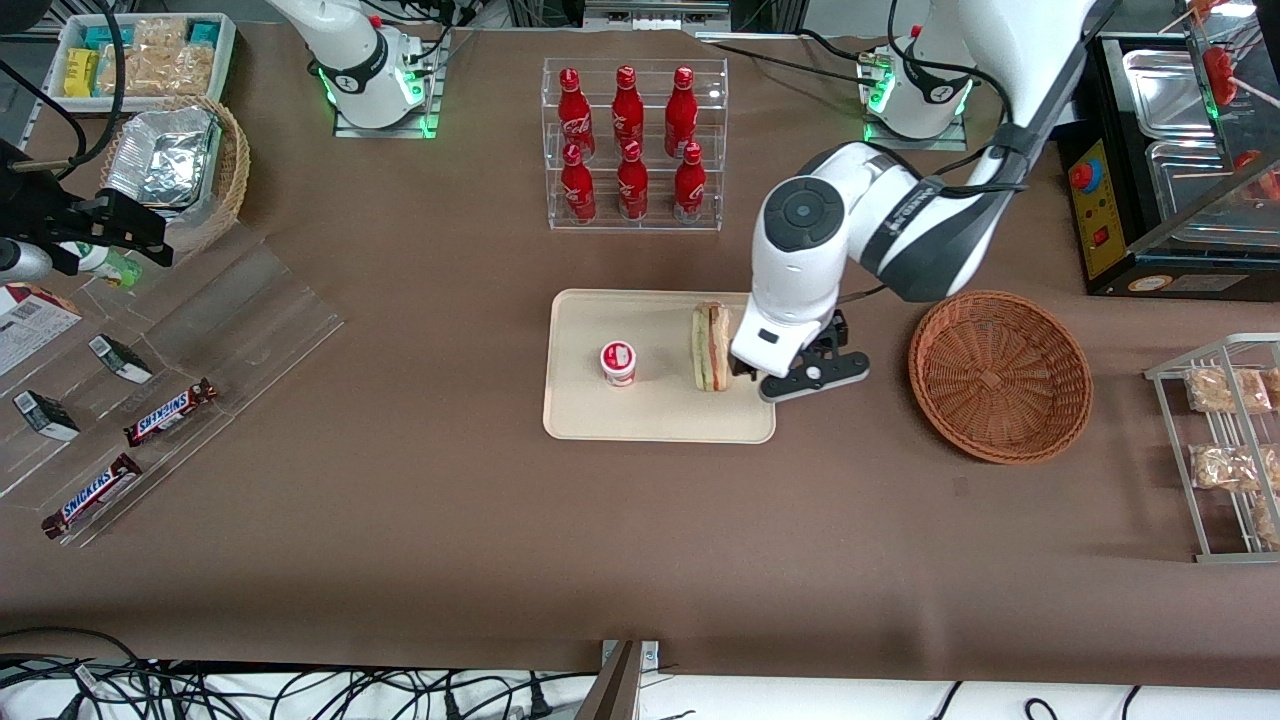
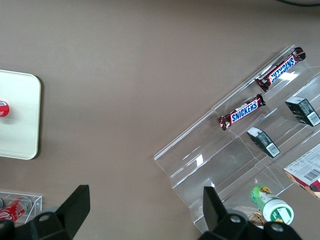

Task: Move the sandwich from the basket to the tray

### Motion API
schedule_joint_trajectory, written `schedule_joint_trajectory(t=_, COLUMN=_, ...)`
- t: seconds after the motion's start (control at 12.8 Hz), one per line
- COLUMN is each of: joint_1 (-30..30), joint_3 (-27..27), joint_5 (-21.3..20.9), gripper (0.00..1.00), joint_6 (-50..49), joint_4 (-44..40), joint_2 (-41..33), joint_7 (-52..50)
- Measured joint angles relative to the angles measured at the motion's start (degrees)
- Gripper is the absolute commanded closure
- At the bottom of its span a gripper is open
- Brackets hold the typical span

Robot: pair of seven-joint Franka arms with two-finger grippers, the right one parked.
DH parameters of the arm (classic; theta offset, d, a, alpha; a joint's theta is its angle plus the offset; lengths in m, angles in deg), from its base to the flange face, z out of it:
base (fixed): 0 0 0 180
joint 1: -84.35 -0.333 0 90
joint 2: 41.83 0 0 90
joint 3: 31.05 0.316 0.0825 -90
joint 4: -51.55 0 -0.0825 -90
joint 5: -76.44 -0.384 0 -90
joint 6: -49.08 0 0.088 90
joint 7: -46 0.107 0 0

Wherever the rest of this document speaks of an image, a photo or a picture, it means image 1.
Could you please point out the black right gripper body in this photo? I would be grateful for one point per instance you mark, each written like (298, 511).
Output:
(52, 221)

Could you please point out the brown wicker basket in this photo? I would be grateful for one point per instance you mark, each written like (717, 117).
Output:
(1000, 380)

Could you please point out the light wicker basket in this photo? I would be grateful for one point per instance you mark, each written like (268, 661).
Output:
(232, 170)

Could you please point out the triangle sandwich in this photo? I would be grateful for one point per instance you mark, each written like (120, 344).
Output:
(711, 345)

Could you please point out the red white flat carton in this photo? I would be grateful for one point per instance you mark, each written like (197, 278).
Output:
(30, 325)

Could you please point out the clear acrylic bottle rack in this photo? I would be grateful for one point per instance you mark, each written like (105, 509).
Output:
(715, 215)

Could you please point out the black food warmer appliance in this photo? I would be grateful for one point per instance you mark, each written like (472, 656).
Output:
(1110, 220)

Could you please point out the small black white box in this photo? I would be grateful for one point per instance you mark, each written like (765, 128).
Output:
(120, 358)
(45, 415)

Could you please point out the green white small bottle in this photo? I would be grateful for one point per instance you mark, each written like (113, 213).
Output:
(112, 266)

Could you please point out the grey metal table bracket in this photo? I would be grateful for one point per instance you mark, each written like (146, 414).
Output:
(615, 685)

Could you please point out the red white yogurt cup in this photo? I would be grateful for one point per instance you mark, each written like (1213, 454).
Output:
(618, 362)

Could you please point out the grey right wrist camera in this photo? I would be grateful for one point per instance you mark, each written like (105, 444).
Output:
(22, 260)

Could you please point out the beige plastic tray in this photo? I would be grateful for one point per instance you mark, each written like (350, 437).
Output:
(660, 415)

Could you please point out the red skewered sausage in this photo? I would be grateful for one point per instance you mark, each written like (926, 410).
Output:
(1220, 68)

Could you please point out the clear acrylic stepped stand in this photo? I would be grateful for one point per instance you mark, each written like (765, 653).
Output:
(250, 320)

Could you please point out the yellow snack pack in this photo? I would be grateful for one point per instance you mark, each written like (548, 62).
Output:
(80, 72)

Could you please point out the silver foil container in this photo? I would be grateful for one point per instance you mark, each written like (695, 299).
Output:
(160, 160)

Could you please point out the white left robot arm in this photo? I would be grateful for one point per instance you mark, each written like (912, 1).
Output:
(800, 215)

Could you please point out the white plastic bin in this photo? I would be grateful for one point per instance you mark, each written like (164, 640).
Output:
(225, 60)

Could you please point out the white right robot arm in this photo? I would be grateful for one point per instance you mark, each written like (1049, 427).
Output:
(350, 60)

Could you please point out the teal snack pack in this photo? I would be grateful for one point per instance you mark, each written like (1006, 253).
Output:
(105, 37)
(205, 32)

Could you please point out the red cola bottle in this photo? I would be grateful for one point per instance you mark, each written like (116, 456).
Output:
(681, 112)
(690, 188)
(573, 115)
(632, 186)
(627, 110)
(577, 190)

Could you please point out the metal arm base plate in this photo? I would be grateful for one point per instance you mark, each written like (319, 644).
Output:
(432, 110)
(915, 143)

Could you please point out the brown Snickers bar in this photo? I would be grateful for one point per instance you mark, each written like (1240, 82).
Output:
(92, 496)
(170, 413)

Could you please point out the clear rice cracker bag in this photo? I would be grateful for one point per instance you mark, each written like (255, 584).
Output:
(160, 33)
(165, 72)

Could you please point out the aluminium frame profile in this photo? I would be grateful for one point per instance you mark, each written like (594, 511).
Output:
(655, 8)

